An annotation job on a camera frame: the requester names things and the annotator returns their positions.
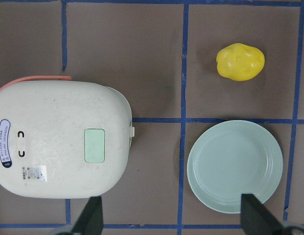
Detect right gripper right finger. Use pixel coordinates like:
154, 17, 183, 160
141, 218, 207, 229
240, 194, 287, 235

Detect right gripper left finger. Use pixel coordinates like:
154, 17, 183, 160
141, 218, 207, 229
71, 196, 103, 235

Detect white rice cooker orange handle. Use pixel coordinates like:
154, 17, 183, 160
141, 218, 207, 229
0, 76, 134, 199

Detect green plate near right arm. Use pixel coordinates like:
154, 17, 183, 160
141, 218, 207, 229
186, 120, 283, 214

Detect yellow toy potato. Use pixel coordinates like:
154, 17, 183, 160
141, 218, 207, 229
216, 43, 265, 82

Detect brown paper table cover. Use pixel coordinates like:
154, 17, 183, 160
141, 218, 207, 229
0, 0, 304, 235

